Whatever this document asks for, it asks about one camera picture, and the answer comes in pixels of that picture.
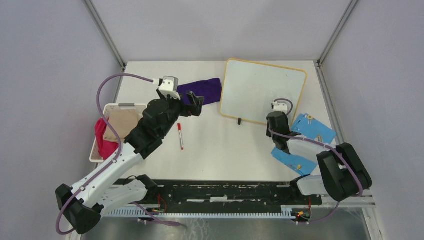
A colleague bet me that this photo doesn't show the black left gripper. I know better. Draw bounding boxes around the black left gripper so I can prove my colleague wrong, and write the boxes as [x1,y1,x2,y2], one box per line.
[157,88,204,138]

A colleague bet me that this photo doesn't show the red capped whiteboard marker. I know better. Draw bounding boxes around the red capped whiteboard marker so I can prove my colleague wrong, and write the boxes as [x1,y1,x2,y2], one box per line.
[177,123,184,150]

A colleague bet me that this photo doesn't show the yellow framed whiteboard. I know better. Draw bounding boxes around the yellow framed whiteboard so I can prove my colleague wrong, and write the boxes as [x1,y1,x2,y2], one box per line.
[220,58,308,125]

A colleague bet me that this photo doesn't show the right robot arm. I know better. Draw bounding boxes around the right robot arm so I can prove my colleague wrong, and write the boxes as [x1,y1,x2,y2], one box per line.
[266,111,373,204]

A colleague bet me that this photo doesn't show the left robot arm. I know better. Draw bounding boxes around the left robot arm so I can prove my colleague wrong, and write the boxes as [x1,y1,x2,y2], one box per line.
[55,91,205,235]

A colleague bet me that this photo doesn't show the blue patterned cloth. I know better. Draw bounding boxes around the blue patterned cloth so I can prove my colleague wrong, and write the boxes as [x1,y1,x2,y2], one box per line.
[271,113,337,176]

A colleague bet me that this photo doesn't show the purple cloth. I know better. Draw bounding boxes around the purple cloth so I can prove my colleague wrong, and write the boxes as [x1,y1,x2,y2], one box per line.
[177,78,222,106]

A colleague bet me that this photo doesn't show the beige cloth in basket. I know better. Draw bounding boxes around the beige cloth in basket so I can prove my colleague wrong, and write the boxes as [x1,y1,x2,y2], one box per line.
[103,109,141,143]

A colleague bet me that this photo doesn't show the pink cloth in basket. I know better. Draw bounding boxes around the pink cloth in basket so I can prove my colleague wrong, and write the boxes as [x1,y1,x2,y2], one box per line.
[94,118,119,160]

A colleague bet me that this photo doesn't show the white plastic basket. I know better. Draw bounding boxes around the white plastic basket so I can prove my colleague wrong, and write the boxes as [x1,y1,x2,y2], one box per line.
[89,103,147,163]

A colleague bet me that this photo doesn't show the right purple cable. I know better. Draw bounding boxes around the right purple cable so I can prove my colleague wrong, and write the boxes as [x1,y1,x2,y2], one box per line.
[268,98,365,226]

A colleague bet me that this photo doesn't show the purple cable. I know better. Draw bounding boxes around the purple cable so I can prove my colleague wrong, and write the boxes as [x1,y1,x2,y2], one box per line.
[268,98,365,226]
[55,73,182,236]

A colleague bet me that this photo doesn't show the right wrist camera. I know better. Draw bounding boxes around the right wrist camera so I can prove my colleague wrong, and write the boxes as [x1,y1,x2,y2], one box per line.
[271,101,289,114]

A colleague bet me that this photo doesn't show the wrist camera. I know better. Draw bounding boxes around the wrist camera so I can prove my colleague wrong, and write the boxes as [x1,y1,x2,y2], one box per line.
[271,101,289,114]
[159,76,181,100]

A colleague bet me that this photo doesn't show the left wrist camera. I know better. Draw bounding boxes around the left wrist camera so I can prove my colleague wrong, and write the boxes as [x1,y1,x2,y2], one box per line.
[159,76,181,100]

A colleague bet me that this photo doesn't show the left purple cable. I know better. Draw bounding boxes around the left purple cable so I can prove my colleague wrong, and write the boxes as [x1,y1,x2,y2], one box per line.
[55,73,182,236]

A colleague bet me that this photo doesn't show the white cable comb strip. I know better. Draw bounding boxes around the white cable comb strip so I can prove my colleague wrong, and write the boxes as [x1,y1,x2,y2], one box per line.
[106,206,295,220]

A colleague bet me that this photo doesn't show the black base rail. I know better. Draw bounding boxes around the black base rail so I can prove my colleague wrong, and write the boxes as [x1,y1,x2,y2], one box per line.
[112,179,323,215]

